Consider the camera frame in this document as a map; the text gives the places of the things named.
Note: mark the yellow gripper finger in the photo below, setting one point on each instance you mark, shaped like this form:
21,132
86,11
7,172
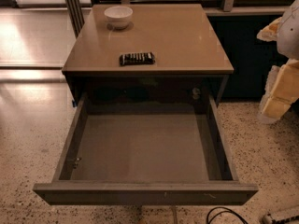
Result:
281,90
270,31

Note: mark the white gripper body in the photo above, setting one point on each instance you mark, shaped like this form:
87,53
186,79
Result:
290,32

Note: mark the black rxbar chocolate bar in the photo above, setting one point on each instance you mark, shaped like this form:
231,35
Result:
140,58

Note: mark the brown drawer cabinet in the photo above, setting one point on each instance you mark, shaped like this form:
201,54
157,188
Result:
191,66

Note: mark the open top drawer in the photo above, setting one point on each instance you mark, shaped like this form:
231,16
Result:
146,154

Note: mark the white power strip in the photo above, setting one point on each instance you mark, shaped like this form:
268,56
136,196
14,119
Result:
282,217

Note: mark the white ceramic bowl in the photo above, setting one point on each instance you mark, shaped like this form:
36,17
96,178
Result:
119,17

